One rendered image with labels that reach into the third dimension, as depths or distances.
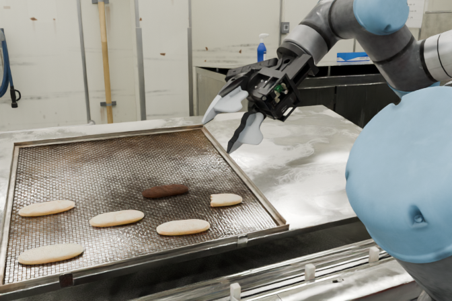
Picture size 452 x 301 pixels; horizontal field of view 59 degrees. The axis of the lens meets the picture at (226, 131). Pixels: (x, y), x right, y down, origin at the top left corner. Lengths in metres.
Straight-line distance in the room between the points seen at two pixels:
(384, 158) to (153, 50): 3.75
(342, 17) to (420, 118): 0.41
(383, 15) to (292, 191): 0.44
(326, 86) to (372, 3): 2.10
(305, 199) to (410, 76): 0.34
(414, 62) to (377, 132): 0.40
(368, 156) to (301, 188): 0.62
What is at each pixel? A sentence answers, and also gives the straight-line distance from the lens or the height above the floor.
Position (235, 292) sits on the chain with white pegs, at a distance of 0.67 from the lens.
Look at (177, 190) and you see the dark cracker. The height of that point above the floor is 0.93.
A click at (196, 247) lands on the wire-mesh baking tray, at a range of 0.73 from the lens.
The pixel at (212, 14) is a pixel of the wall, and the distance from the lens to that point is 4.50.
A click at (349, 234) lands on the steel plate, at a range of 0.95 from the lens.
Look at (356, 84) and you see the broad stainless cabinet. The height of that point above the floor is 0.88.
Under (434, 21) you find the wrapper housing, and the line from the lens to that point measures 1.17.
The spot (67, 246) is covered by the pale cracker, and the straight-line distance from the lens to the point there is 0.74.
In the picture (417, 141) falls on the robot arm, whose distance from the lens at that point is 0.31.
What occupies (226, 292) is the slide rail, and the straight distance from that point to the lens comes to 0.69.
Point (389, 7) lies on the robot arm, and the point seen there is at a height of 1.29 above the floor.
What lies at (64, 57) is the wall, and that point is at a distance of 4.21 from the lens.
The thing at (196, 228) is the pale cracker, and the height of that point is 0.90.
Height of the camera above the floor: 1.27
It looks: 15 degrees down
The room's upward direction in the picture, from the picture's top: straight up
